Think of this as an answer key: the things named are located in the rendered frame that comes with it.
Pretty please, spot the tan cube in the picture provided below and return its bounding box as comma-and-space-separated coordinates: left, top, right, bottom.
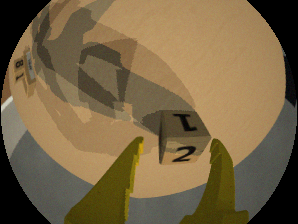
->
12, 57, 25, 85
158, 110, 212, 165

